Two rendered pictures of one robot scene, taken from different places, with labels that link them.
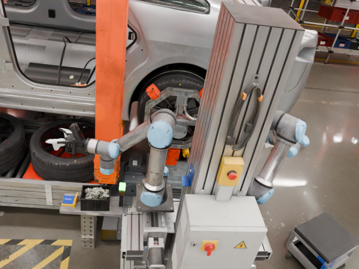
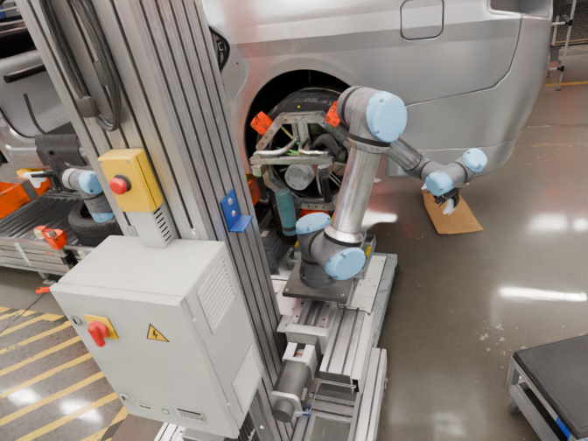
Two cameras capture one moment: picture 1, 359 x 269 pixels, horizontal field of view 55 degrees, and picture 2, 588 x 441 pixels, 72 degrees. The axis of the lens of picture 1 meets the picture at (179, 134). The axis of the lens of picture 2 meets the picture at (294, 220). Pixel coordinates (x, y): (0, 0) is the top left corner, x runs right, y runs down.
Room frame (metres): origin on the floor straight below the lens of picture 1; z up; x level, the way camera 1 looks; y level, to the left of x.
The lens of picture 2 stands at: (0.67, -0.99, 1.73)
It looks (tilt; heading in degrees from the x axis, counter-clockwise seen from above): 32 degrees down; 35
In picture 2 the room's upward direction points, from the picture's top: 11 degrees counter-clockwise
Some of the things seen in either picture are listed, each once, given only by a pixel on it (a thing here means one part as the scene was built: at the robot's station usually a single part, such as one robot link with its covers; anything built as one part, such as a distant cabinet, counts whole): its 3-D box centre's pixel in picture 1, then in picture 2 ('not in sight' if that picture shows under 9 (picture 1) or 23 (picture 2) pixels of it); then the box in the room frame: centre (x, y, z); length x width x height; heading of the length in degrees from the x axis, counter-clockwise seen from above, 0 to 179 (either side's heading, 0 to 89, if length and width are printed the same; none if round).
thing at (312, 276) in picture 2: not in sight; (319, 262); (1.60, -0.40, 0.87); 0.15 x 0.15 x 0.10
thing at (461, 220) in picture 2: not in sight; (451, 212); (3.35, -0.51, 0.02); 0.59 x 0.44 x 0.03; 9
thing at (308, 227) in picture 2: not in sight; (316, 235); (1.60, -0.41, 0.98); 0.13 x 0.12 x 0.14; 56
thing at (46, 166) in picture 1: (71, 150); not in sight; (2.29, 0.89, 0.39); 0.66 x 0.66 x 0.24
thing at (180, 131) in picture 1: (178, 124); (303, 169); (2.28, 0.02, 0.85); 0.21 x 0.14 x 0.14; 9
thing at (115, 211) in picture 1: (93, 205); not in sight; (1.68, 0.52, 0.44); 0.43 x 0.17 x 0.03; 99
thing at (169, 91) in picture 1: (178, 119); (307, 163); (2.35, 0.03, 0.85); 0.54 x 0.07 x 0.54; 99
